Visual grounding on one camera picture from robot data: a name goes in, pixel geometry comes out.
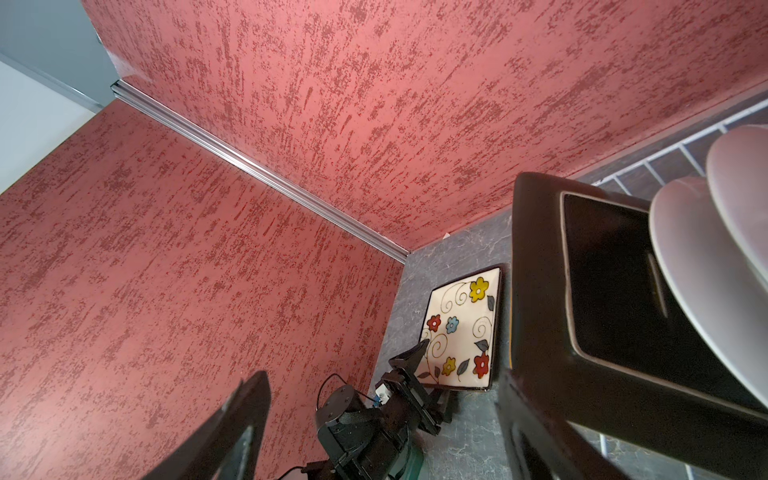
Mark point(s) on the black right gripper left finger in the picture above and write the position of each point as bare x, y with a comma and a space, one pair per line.
227, 444

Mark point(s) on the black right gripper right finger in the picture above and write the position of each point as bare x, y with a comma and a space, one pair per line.
539, 442

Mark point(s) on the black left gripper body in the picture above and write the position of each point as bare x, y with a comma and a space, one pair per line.
407, 404

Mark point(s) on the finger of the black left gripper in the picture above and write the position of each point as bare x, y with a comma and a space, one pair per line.
404, 365

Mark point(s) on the floral square plate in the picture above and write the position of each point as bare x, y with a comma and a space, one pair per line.
460, 326

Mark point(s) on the dark square plate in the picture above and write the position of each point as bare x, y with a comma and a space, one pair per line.
597, 333

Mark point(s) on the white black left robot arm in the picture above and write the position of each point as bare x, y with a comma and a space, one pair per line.
377, 441

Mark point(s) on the white round plate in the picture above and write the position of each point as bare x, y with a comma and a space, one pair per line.
737, 177
711, 280

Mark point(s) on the aluminium left corner post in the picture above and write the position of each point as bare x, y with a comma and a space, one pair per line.
161, 113

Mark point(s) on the white wire dish rack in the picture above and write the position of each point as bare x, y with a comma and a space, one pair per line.
641, 174

